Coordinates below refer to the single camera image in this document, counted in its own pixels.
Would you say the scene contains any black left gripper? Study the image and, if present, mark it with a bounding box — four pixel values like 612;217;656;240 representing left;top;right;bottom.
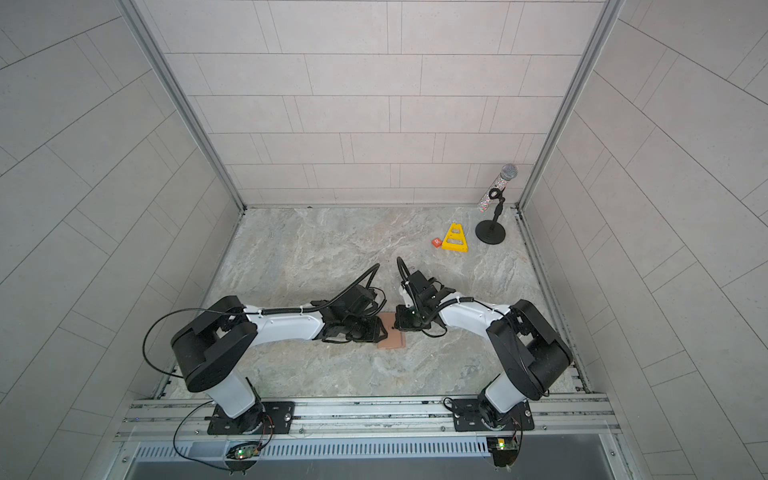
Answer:
342;317;394;345

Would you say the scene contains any pink leather card holder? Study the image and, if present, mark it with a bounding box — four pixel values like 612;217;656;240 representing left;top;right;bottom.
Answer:
377;312;405;350

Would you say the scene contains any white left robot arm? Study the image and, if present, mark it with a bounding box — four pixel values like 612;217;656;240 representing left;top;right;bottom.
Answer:
170;284;387;434

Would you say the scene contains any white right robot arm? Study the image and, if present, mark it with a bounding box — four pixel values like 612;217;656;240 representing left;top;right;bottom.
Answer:
395;263;573;431

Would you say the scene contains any yellow triangular cone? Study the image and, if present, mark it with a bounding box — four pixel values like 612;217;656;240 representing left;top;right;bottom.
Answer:
441;223;468;253

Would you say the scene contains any black microphone stand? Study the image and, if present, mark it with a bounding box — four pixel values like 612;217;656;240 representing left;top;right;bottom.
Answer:
475;188;506;245

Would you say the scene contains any glittery silver microphone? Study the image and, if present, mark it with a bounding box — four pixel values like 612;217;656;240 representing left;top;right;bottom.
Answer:
478;163;518;212

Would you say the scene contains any right circuit board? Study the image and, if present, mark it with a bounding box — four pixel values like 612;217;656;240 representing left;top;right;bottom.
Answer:
486;437;520;468

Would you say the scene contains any left green circuit board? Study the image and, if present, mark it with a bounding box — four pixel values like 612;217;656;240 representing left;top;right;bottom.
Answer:
225;442;262;461

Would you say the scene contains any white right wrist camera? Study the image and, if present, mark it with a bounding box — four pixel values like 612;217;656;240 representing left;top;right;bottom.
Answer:
399;286;414;308

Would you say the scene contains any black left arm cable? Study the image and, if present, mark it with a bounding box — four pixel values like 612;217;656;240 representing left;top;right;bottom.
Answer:
141;262;388;472

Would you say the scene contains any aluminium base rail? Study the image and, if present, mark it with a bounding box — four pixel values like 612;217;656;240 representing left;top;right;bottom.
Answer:
114;394;621;441

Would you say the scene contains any aluminium corner post right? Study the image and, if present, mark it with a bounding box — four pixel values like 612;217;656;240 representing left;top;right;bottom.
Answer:
517;0;624;213

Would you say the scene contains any aluminium corner post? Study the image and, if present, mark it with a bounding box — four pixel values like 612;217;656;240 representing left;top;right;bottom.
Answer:
517;0;624;213
115;0;247;213

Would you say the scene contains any aluminium corner post left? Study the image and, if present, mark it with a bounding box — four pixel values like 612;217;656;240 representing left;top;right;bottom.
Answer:
115;0;247;213

